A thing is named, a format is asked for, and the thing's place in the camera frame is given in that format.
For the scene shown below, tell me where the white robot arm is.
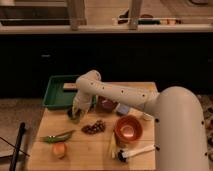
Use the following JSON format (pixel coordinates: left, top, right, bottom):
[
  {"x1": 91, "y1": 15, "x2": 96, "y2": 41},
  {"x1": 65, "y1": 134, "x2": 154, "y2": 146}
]
[{"x1": 73, "y1": 70, "x2": 209, "y2": 171}]

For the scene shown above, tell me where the wooden block in tray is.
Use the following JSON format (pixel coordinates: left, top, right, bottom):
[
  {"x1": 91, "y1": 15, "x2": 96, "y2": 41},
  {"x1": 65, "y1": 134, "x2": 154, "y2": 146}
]
[{"x1": 63, "y1": 83, "x2": 77, "y2": 91}]

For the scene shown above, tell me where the green plastic tray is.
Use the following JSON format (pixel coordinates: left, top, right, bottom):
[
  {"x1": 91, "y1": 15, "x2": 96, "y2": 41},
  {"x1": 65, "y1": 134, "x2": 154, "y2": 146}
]
[{"x1": 41, "y1": 74, "x2": 98, "y2": 111}]

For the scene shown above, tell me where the dark brown bowl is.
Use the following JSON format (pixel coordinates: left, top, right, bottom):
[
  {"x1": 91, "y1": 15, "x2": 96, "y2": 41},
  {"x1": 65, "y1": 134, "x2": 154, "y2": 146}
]
[{"x1": 97, "y1": 96, "x2": 118, "y2": 113}]

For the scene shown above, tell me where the blue sponge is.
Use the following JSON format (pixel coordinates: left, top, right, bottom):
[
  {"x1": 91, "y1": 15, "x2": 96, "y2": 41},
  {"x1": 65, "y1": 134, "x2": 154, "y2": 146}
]
[{"x1": 116, "y1": 104, "x2": 130, "y2": 116}]

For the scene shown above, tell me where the bunch of dark grapes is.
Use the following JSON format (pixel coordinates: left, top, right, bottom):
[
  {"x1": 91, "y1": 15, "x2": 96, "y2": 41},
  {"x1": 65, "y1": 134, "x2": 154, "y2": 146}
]
[{"x1": 81, "y1": 120, "x2": 106, "y2": 135}]

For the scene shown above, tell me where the orange bowl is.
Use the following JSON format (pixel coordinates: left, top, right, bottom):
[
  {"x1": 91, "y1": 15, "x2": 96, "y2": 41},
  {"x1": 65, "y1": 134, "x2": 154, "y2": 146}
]
[{"x1": 114, "y1": 115, "x2": 143, "y2": 144}]

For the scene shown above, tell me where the orange peach toy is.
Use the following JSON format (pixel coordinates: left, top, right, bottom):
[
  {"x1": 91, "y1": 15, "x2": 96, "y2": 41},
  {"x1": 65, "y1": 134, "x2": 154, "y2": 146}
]
[{"x1": 52, "y1": 142, "x2": 66, "y2": 158}]

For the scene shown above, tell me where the black tripod stand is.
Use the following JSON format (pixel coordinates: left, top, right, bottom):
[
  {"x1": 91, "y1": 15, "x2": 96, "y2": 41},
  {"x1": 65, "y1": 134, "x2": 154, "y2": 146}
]
[{"x1": 0, "y1": 122, "x2": 30, "y2": 171}]

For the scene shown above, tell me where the white black handled brush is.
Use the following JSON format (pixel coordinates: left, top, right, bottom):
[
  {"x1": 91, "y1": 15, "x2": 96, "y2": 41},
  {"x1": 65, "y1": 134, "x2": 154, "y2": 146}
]
[{"x1": 117, "y1": 145, "x2": 155, "y2": 162}]

